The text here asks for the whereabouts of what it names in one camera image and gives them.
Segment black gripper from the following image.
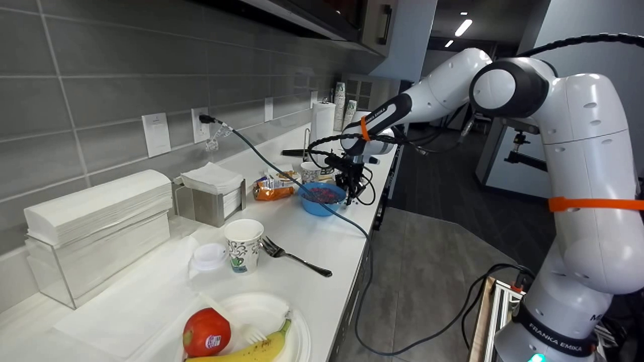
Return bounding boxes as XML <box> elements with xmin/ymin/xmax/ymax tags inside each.
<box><xmin>323</xmin><ymin>149</ymin><xmax>367</xmax><ymax>206</ymax></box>

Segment blue bowl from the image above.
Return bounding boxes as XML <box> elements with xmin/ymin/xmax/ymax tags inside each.
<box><xmin>296</xmin><ymin>180</ymin><xmax>348</xmax><ymax>219</ymax></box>

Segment clear cereal cup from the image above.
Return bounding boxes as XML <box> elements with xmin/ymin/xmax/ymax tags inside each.
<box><xmin>297</xmin><ymin>159</ymin><xmax>335</xmax><ymax>185</ymax></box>

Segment white paper towel roll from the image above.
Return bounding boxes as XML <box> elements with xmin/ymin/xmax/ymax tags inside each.
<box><xmin>306</xmin><ymin>101</ymin><xmax>338</xmax><ymax>164</ymax></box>

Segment short white cup stack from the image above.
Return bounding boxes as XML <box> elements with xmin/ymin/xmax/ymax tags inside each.
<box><xmin>341</xmin><ymin>97</ymin><xmax>359</xmax><ymax>133</ymax></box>

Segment black plastic fork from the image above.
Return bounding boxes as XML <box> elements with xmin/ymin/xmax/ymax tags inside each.
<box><xmin>257</xmin><ymin>236</ymin><xmax>333</xmax><ymax>279</ymax></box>

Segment tall white cup stack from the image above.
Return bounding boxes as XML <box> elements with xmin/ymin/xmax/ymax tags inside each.
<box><xmin>331</xmin><ymin>81</ymin><xmax>348</xmax><ymax>133</ymax></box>

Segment printed paper cup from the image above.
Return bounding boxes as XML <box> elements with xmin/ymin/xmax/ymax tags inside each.
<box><xmin>220</xmin><ymin>218</ymin><xmax>268</xmax><ymax>275</ymax></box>

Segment metal napkin dispenser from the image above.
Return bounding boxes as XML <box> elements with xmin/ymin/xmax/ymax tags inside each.
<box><xmin>172</xmin><ymin>162</ymin><xmax>248</xmax><ymax>229</ymax></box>

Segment clear plastic lid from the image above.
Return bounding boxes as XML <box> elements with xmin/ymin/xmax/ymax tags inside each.
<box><xmin>186</xmin><ymin>239</ymin><xmax>231</xmax><ymax>278</ymax></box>

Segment white background table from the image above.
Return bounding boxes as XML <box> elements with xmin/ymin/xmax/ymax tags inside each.
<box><xmin>473</xmin><ymin>116</ymin><xmax>560</xmax><ymax>201</ymax></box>

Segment yellow banana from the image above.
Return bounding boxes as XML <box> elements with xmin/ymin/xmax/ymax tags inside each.
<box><xmin>188</xmin><ymin>316</ymin><xmax>296</xmax><ymax>362</ymax></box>

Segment large ceiling light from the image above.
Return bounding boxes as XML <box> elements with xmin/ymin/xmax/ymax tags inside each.
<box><xmin>453</xmin><ymin>17</ymin><xmax>475</xmax><ymax>41</ymax></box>

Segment red apple with sticker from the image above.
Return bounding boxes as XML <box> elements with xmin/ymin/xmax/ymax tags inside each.
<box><xmin>180</xmin><ymin>305</ymin><xmax>233</xmax><ymax>360</ymax></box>

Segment white paper towel stack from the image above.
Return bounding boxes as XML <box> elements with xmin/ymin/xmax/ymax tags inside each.
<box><xmin>21</xmin><ymin>168</ymin><xmax>174</xmax><ymax>250</ymax></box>

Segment clear acrylic towel holder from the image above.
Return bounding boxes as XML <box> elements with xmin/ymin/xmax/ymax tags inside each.
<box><xmin>24</xmin><ymin>210</ymin><xmax>172</xmax><ymax>311</ymax></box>

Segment black utensil handle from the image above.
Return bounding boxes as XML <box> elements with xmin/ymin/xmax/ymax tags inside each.
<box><xmin>279</xmin><ymin>147</ymin><xmax>317</xmax><ymax>162</ymax></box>

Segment black power cable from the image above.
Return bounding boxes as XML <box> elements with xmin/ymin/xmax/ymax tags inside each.
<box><xmin>196</xmin><ymin>112</ymin><xmax>537</xmax><ymax>359</ymax></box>

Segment black floor cable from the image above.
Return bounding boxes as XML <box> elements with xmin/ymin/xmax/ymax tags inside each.
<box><xmin>459</xmin><ymin>261</ymin><xmax>537</xmax><ymax>352</ymax></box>

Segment dark wall cabinet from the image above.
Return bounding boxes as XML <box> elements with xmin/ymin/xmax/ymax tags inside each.
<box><xmin>192</xmin><ymin>0</ymin><xmax>398</xmax><ymax>58</ymax></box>

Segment wooden frame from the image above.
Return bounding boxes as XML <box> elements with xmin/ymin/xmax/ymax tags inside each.
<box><xmin>466</xmin><ymin>273</ymin><xmax>526</xmax><ymax>362</ymax></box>

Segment orange upper link strap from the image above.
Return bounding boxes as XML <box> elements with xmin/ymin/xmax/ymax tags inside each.
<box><xmin>546</xmin><ymin>196</ymin><xmax>644</xmax><ymax>215</ymax></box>

